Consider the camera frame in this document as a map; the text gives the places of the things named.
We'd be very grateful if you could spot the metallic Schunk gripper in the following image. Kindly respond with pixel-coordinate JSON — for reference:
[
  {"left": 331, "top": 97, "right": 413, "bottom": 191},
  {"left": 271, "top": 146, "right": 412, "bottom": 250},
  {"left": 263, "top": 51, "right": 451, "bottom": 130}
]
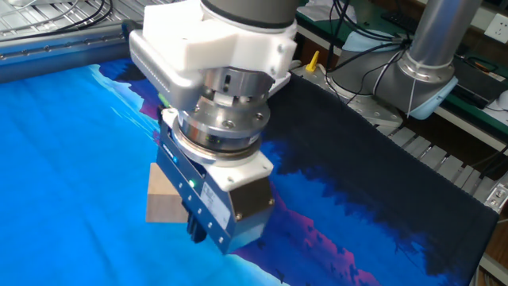
[{"left": 156, "top": 118, "right": 275, "bottom": 255}]

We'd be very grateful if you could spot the large light wooden cube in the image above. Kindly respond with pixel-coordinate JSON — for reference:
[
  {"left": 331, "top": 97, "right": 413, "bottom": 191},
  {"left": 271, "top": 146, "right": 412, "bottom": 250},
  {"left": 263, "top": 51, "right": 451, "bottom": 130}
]
[{"left": 144, "top": 162, "right": 190, "bottom": 224}]

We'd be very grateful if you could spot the white gripper mounting plate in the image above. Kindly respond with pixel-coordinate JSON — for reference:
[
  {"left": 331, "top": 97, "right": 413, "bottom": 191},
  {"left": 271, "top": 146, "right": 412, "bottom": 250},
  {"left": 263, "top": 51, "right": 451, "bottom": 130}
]
[{"left": 161, "top": 106, "right": 275, "bottom": 192}]

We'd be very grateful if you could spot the blue mountain print cloth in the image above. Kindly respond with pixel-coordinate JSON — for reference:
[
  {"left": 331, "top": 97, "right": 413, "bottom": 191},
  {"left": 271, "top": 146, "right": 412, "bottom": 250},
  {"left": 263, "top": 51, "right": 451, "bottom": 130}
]
[{"left": 0, "top": 59, "right": 500, "bottom": 286}]

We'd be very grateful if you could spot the yellow plastic clip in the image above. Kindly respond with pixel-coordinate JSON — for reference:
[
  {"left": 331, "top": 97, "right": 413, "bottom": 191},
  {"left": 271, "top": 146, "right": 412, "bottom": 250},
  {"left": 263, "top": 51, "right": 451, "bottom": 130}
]
[{"left": 304, "top": 50, "right": 321, "bottom": 74}]

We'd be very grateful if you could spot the pale blue flat object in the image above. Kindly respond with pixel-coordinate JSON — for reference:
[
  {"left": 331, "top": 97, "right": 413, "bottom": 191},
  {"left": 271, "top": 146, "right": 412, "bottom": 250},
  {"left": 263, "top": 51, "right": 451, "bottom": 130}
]
[{"left": 341, "top": 29, "right": 398, "bottom": 52}]

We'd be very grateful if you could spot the black keyboard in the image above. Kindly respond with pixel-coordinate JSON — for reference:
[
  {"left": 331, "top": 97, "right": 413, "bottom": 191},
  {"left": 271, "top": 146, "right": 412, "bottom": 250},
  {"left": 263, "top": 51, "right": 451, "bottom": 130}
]
[{"left": 380, "top": 10, "right": 424, "bottom": 39}]

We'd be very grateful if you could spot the green topped desk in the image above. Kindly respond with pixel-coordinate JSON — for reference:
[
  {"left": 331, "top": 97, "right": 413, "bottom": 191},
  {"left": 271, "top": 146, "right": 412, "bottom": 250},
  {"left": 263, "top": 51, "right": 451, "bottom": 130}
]
[{"left": 295, "top": 0, "right": 508, "bottom": 154}]

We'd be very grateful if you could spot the black flat device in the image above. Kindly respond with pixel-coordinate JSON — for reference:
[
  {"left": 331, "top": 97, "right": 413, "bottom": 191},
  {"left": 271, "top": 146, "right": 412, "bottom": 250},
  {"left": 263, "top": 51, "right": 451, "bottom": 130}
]
[{"left": 452, "top": 55, "right": 508, "bottom": 110}]

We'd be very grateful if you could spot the white rounded object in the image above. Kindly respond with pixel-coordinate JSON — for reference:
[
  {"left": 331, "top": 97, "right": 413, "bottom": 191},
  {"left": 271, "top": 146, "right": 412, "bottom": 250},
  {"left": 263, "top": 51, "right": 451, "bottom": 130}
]
[{"left": 495, "top": 89, "right": 508, "bottom": 112}]

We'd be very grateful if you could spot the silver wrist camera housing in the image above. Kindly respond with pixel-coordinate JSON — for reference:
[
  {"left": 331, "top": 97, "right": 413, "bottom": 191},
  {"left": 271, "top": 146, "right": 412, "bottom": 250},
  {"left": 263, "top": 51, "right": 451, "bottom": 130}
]
[{"left": 129, "top": 29, "right": 206, "bottom": 113}]

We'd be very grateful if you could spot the white printed wrist mount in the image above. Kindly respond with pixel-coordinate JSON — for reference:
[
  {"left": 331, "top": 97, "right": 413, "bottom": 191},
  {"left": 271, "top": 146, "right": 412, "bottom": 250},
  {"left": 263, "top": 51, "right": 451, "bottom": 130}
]
[{"left": 141, "top": 0, "right": 298, "bottom": 99}]

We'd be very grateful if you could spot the aluminium frame rail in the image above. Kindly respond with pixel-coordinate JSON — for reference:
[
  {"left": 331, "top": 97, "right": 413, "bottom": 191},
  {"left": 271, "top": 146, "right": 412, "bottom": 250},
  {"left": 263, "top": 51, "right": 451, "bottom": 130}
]
[{"left": 0, "top": 19, "right": 144, "bottom": 85}]

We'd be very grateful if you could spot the long thick black cable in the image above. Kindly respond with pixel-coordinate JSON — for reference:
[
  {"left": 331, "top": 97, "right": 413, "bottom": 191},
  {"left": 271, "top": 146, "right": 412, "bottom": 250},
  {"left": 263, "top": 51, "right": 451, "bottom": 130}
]
[{"left": 327, "top": 0, "right": 416, "bottom": 104}]

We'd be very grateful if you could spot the black cable on slats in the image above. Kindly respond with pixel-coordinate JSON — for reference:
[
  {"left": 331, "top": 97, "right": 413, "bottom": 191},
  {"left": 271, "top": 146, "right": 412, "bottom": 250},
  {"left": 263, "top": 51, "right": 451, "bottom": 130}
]
[{"left": 0, "top": 0, "right": 115, "bottom": 43}]

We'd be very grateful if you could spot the thin white cable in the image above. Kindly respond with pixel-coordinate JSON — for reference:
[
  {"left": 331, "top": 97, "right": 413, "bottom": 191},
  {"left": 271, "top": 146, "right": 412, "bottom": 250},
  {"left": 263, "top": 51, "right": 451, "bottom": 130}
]
[{"left": 0, "top": 0, "right": 80, "bottom": 33}]

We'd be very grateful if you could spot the white frame bar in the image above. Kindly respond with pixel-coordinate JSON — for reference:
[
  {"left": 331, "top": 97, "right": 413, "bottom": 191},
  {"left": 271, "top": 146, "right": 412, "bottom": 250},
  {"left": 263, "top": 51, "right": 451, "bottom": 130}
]
[{"left": 478, "top": 253, "right": 508, "bottom": 285}]

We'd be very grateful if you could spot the aluminium corner bracket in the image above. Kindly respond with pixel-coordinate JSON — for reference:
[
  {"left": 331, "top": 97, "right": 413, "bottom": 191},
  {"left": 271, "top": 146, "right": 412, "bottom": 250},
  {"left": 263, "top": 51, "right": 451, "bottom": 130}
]
[{"left": 483, "top": 181, "right": 508, "bottom": 215}]

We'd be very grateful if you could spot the white wall socket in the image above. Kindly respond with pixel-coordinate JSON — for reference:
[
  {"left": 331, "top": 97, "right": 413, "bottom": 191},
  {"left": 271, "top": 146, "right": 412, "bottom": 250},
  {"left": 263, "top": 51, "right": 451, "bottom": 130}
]
[{"left": 483, "top": 13, "right": 508, "bottom": 44}]

